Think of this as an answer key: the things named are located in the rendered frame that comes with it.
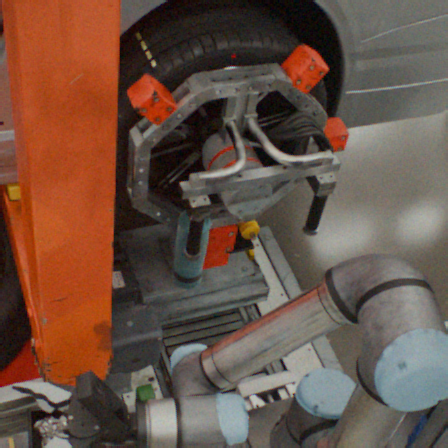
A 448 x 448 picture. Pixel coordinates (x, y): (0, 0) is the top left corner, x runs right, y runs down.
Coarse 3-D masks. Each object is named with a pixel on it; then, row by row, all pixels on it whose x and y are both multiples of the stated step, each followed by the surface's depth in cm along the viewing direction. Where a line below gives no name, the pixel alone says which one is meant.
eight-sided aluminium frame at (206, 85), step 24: (216, 72) 192; (240, 72) 194; (264, 72) 197; (192, 96) 188; (216, 96) 191; (288, 96) 200; (144, 120) 196; (168, 120) 191; (144, 144) 194; (312, 144) 218; (144, 168) 201; (144, 192) 208; (288, 192) 230; (168, 216) 219; (216, 216) 228; (240, 216) 231
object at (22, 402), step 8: (0, 392) 208; (8, 392) 208; (16, 392) 208; (0, 400) 206; (8, 400) 206; (16, 400) 208; (24, 400) 209; (32, 400) 211; (0, 408) 208; (8, 408) 210; (16, 408) 211; (24, 408) 212; (0, 416) 210; (8, 416) 212; (16, 416) 214; (24, 416) 215; (0, 424) 214
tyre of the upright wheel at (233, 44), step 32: (192, 0) 202; (224, 0) 204; (256, 0) 212; (128, 32) 202; (160, 32) 197; (192, 32) 194; (224, 32) 194; (256, 32) 197; (288, 32) 210; (128, 64) 198; (160, 64) 192; (192, 64) 192; (224, 64) 195; (256, 64) 199; (128, 96) 194; (320, 96) 217; (128, 128) 200
